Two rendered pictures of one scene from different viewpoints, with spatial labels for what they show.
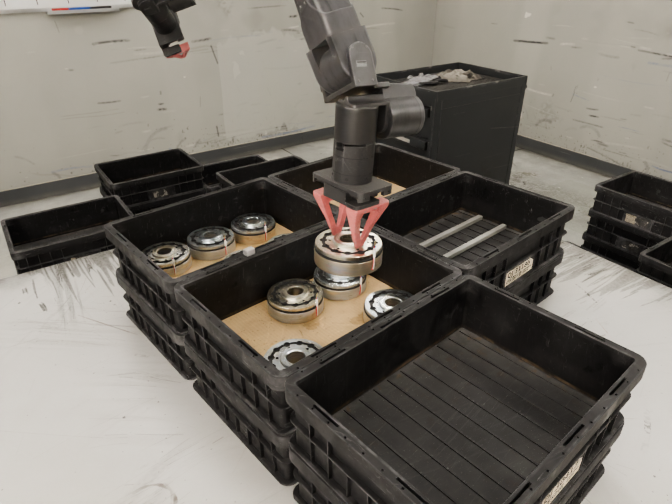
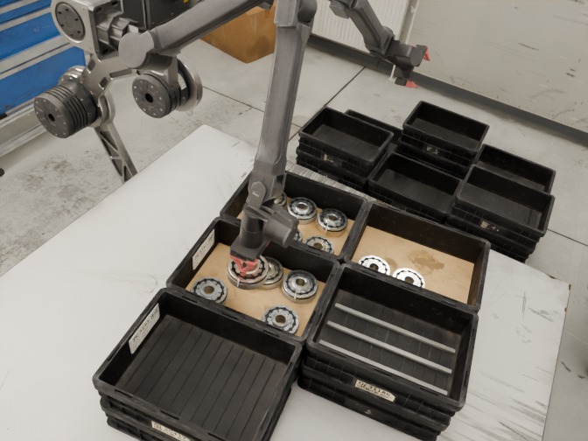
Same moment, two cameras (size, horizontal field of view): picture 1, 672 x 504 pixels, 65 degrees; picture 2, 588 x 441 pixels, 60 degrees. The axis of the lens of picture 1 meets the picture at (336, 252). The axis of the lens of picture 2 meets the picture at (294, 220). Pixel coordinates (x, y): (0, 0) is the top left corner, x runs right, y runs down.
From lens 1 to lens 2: 1.04 m
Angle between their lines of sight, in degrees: 47
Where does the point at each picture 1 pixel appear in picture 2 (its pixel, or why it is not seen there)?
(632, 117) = not seen: outside the picture
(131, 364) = not seen: hidden behind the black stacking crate
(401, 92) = (283, 221)
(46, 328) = (229, 185)
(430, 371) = (240, 359)
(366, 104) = (251, 213)
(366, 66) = (257, 197)
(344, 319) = (266, 303)
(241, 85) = not seen: outside the picture
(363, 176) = (244, 242)
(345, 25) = (262, 171)
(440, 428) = (196, 373)
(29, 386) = (190, 205)
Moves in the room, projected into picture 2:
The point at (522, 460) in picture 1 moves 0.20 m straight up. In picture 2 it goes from (188, 416) to (185, 374)
